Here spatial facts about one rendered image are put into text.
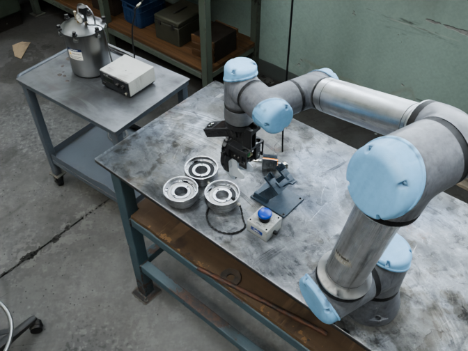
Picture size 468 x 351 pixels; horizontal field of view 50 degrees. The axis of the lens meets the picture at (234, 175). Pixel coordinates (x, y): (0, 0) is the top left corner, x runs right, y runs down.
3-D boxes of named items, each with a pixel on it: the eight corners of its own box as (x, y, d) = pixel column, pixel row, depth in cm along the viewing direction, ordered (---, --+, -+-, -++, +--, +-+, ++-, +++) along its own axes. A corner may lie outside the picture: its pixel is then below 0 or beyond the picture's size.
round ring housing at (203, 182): (180, 171, 159) (179, 161, 156) (209, 161, 162) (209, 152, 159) (193, 192, 152) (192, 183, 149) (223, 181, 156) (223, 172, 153)
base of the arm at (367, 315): (409, 296, 127) (419, 274, 120) (380, 338, 118) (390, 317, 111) (357, 264, 134) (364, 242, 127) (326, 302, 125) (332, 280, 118)
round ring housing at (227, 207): (198, 206, 148) (197, 196, 145) (216, 184, 155) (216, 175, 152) (228, 219, 145) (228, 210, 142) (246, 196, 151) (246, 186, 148)
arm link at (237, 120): (217, 105, 117) (239, 90, 121) (217, 120, 120) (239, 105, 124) (242, 118, 113) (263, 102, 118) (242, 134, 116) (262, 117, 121)
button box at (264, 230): (246, 230, 142) (246, 219, 138) (261, 215, 146) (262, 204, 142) (269, 244, 138) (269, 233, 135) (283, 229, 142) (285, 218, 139)
